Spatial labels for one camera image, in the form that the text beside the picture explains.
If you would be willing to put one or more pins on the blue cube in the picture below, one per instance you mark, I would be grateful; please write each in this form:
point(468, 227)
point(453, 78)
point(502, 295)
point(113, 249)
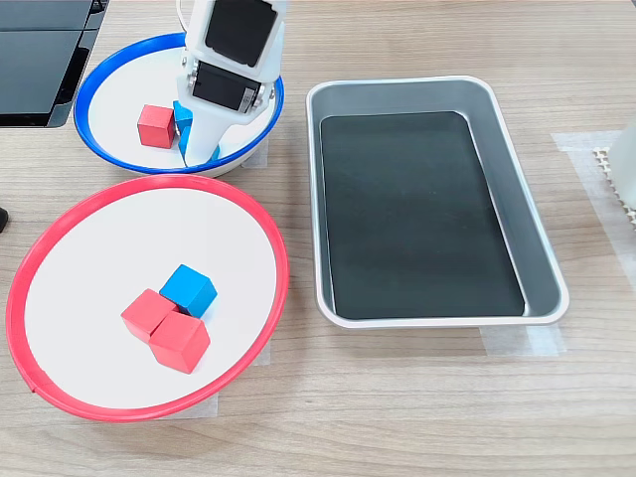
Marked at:
point(181, 116)
point(185, 146)
point(191, 290)

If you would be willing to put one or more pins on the red cube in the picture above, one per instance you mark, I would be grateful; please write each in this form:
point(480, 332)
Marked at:
point(179, 343)
point(155, 125)
point(144, 313)

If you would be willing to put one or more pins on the black tray mat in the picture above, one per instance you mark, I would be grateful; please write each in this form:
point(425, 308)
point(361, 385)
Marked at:
point(407, 223)

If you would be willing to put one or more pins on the steel tray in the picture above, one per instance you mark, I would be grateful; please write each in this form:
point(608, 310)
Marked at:
point(541, 278)

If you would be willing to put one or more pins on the blue-rimmed white plate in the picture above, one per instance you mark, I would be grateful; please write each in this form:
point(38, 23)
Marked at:
point(114, 99)

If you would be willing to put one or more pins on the translucent tape strip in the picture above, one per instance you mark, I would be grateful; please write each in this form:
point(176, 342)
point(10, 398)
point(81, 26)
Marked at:
point(263, 355)
point(258, 159)
point(211, 407)
point(522, 343)

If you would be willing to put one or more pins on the red-rimmed white plate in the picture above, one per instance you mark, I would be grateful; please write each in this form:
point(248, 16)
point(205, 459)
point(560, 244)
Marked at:
point(99, 363)

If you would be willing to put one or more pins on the black flat device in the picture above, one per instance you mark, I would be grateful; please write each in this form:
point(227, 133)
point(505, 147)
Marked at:
point(35, 69)

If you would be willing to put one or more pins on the black rounded object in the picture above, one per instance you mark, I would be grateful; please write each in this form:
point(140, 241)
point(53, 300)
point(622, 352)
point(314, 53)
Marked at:
point(3, 221)

